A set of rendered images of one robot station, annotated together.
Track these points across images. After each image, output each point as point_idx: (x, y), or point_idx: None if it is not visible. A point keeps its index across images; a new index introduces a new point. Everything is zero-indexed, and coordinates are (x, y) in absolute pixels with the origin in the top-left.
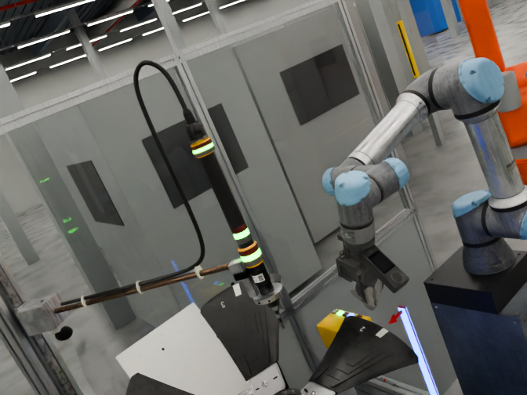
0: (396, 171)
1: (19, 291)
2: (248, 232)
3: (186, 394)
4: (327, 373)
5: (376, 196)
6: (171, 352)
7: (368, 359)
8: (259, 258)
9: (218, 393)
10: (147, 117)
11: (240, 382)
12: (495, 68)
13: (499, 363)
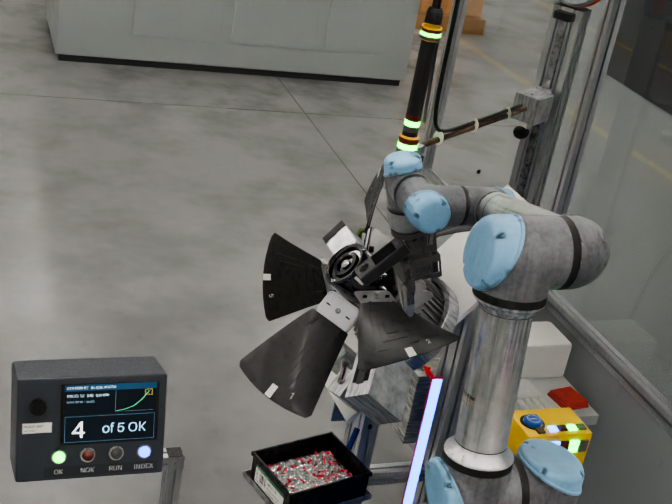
0: (409, 199)
1: (560, 82)
2: (408, 125)
3: (380, 188)
4: (391, 307)
5: (391, 191)
6: None
7: (381, 331)
8: (398, 149)
9: (462, 276)
10: None
11: (467, 293)
12: (490, 251)
13: None
